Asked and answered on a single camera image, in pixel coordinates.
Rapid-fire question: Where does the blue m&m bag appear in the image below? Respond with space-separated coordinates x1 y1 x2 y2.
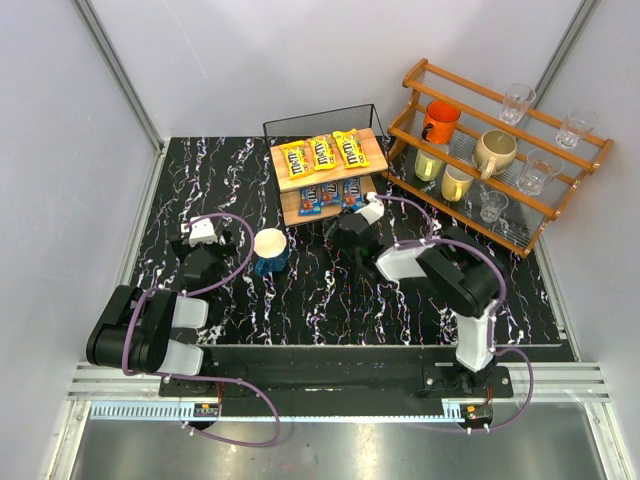
320 181 341 207
298 185 322 216
342 177 365 211

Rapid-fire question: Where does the blue M&M bag front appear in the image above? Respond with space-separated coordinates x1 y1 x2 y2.
320 181 341 207

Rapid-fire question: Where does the two-tier wood wire shelf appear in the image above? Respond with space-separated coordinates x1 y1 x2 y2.
263 103 389 227

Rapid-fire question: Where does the yellow M&M bag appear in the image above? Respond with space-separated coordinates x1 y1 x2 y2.
308 135 337 171
279 140 314 180
332 129 370 169

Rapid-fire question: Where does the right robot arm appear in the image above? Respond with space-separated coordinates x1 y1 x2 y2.
323 210 507 391

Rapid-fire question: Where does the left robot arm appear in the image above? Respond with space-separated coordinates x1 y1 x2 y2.
86 230 237 373

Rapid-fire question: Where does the blue ceramic mug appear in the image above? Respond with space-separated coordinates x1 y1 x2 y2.
254 228 290 276

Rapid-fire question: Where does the green mug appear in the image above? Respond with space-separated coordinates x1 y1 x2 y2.
414 149 445 182

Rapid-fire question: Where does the yellow mug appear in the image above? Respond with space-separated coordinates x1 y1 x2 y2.
441 165 474 202

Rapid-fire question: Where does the orange mug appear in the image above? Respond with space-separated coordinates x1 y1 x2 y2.
421 100 461 144

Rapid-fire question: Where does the clear glass lower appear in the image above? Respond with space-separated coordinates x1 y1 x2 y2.
480 191 509 223

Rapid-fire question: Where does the clear glass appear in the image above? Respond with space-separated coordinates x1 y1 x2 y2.
556 107 598 150
499 83 536 126
516 149 564 196
480 191 509 223

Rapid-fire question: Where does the wooden cup rack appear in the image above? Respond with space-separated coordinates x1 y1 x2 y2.
388 59 614 257

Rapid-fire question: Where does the beige mug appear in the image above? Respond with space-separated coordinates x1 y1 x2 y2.
472 130 517 180

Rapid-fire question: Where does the clear glass middle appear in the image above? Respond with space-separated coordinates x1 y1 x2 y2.
516 149 564 196

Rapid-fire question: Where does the clear glass top left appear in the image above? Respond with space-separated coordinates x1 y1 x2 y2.
499 83 536 126

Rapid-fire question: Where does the clear glass top right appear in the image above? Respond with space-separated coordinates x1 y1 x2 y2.
556 107 598 150

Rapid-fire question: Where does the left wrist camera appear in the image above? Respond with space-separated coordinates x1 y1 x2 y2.
180 217 218 246

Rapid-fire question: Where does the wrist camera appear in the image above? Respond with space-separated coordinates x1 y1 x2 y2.
357 192 385 225
180 217 218 246

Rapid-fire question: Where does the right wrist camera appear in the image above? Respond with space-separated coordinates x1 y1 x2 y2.
357 192 385 225

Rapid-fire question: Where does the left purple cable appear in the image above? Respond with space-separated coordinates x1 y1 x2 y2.
121 212 283 447

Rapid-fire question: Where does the aluminium rail frame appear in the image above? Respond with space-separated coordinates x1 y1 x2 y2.
44 1 637 479

